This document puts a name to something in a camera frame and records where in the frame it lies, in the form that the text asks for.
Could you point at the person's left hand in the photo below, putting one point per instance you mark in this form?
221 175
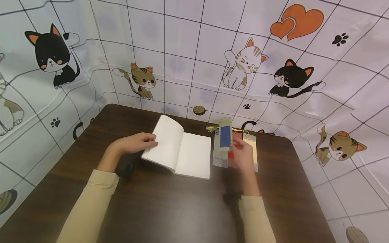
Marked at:
132 144

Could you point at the person's right hand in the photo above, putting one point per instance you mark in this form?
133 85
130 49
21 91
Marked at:
244 157

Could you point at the person's left thumb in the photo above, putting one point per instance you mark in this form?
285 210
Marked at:
151 144

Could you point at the person's left fingers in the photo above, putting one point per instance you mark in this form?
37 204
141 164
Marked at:
148 136

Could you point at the person's right fingers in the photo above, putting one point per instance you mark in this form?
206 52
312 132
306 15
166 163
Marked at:
237 143

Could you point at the blue bookmark with gold tassel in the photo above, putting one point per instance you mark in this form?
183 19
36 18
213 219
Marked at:
225 136

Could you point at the white book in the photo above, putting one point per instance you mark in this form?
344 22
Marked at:
191 155

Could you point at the person's right forearm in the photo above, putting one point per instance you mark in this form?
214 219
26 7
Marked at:
256 216

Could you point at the person's left forearm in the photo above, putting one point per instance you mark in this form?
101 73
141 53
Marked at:
91 199

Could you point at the red bookmark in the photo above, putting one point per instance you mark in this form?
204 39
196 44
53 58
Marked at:
231 155

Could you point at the cream bookmark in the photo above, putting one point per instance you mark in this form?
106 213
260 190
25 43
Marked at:
254 148

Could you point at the grey patterned bookmark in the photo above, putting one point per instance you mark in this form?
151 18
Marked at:
219 158

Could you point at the black wrist band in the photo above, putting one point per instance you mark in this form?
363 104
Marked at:
125 170
232 196

